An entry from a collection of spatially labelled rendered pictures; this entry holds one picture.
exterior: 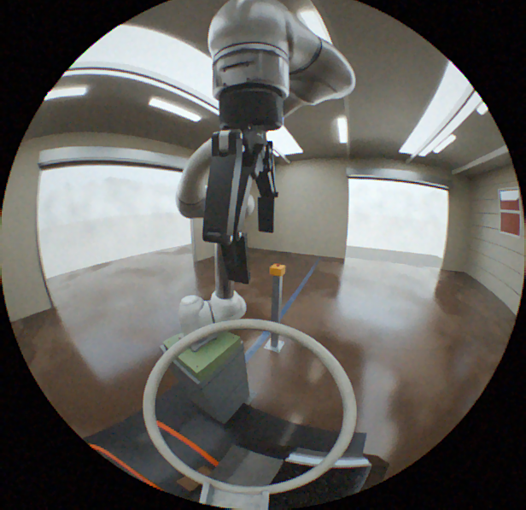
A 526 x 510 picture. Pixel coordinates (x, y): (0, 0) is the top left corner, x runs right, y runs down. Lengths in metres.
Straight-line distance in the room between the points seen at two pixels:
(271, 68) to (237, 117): 0.06
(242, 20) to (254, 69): 0.08
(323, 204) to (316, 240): 1.47
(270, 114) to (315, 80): 0.15
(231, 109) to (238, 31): 0.10
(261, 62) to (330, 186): 6.23
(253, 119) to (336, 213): 6.11
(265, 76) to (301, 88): 0.14
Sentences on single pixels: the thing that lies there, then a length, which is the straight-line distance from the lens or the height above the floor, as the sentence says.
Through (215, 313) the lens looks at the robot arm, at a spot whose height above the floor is 1.06.
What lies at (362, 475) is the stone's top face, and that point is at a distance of 0.82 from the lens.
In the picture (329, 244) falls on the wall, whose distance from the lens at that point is 6.33.
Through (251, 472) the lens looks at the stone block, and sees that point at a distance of 0.82.
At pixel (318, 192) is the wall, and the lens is 6.38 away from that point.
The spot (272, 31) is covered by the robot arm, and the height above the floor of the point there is 1.76.
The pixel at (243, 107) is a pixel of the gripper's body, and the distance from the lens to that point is 0.17.
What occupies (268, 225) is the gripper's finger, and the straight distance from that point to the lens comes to 0.29.
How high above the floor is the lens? 1.56
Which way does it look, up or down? 12 degrees down
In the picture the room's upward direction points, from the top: straight up
